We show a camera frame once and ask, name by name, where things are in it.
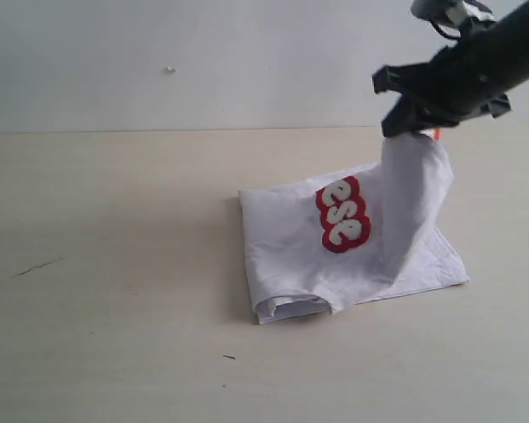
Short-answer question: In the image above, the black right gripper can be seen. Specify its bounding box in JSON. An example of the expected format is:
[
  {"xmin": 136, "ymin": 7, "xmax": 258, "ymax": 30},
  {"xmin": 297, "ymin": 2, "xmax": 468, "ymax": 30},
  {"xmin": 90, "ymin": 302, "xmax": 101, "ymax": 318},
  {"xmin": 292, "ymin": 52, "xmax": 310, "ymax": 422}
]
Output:
[{"xmin": 372, "ymin": 26, "xmax": 529, "ymax": 137}]

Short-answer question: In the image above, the white t-shirt red lettering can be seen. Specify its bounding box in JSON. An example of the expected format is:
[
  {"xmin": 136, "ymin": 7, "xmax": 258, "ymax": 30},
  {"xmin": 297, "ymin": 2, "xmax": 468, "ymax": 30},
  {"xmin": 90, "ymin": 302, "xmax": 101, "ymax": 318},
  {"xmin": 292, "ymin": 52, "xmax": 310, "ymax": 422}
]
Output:
[{"xmin": 238, "ymin": 132, "xmax": 469, "ymax": 324}]

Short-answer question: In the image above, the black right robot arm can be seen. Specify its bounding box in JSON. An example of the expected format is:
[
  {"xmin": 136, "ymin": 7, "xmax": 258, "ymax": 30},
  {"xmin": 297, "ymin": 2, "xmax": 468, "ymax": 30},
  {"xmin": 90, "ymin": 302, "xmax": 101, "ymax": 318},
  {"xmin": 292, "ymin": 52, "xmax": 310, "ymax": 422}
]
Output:
[{"xmin": 372, "ymin": 1, "xmax": 529, "ymax": 137}]

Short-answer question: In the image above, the orange ribbon neck tag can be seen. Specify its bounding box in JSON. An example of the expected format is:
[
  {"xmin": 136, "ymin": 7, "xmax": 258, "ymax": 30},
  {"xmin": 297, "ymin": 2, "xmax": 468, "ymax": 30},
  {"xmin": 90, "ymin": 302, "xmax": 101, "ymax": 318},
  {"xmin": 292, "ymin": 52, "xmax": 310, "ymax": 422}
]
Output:
[{"xmin": 421, "ymin": 128, "xmax": 441, "ymax": 141}]

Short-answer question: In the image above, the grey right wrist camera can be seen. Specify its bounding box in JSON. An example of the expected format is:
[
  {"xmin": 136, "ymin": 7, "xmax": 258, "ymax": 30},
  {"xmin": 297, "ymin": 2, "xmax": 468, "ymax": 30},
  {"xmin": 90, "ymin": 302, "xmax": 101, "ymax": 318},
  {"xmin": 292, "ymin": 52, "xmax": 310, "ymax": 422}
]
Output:
[{"xmin": 410, "ymin": 0, "xmax": 495, "ymax": 27}]

